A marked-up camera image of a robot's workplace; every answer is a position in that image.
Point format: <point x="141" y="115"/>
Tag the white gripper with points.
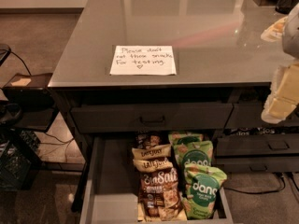
<point x="291" y="34"/>

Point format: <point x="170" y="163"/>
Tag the brown sea salt chip bag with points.
<point x="160" y="188"/>

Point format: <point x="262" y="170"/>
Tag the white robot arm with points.
<point x="287" y="31"/>

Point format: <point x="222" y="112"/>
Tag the top right drawer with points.
<point x="248" y="115"/>

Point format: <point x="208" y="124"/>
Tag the right middle drawer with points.
<point x="258" y="145"/>

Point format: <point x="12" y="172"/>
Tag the right bottom drawer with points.
<point x="279" y="164"/>

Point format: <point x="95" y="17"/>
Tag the closed top left drawer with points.
<point x="150" y="117"/>

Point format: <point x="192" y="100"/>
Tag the middle green dang chip bag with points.
<point x="194" y="152"/>

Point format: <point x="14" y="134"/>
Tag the green dang chip bag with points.
<point x="194" y="152"/>
<point x="202" y="184"/>
<point x="184" y="137"/>

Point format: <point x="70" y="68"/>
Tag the rear green dang chip bag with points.
<point x="184" y="137"/>

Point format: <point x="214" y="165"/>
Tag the front green dang chip bag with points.
<point x="202" y="184"/>

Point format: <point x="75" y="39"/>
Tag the rear yellow Late July bag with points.
<point x="155" y="152"/>

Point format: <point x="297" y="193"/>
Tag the yellow late july bag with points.
<point x="152" y="165"/>
<point x="155" y="152"/>

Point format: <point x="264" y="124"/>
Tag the front yellow Late July bag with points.
<point x="152" y="165"/>

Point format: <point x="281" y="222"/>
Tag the dark brown rear snack bag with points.
<point x="148" y="140"/>

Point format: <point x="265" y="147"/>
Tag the yellow bag at drawer front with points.
<point x="160" y="214"/>

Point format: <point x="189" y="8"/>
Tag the open grey middle drawer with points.
<point x="112" y="185"/>

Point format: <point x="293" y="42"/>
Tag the white handwritten paper note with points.
<point x="143" y="60"/>

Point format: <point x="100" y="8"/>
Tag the black side cart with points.
<point x="32" y="96"/>

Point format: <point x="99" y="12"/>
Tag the black plastic crate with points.
<point x="17" y="159"/>

